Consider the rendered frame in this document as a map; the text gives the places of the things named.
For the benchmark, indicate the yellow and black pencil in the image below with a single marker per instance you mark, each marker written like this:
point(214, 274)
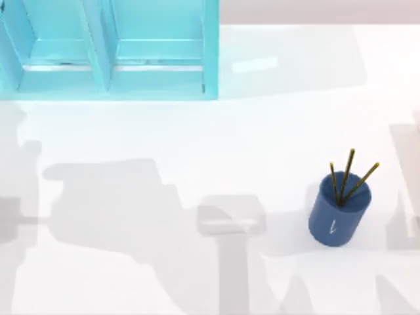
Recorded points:
point(347, 172)
point(362, 180)
point(333, 180)

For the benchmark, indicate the light blue rack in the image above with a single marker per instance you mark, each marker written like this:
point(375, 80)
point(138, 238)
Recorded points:
point(157, 26)

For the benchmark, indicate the dark blue pen cup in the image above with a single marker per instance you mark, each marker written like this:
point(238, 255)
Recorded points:
point(331, 226)

